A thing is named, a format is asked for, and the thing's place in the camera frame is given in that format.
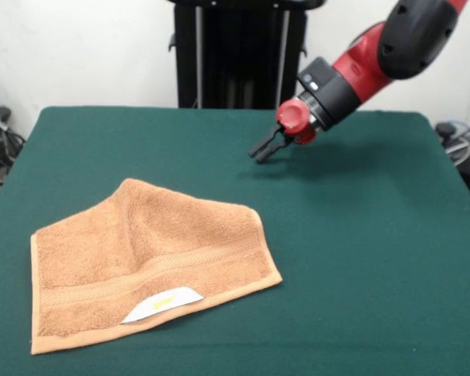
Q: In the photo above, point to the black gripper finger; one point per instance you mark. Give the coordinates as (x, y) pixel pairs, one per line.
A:
(264, 143)
(274, 150)

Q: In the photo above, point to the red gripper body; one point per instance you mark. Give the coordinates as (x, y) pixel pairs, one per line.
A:
(293, 117)

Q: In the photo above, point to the orange terry towel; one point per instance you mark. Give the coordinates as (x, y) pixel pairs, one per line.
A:
(102, 266)

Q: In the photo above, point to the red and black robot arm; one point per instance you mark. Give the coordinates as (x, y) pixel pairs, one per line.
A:
(376, 66)

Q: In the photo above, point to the dark green table cloth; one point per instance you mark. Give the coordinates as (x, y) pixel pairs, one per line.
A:
(337, 235)

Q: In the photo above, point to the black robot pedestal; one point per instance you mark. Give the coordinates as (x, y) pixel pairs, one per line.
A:
(239, 58)

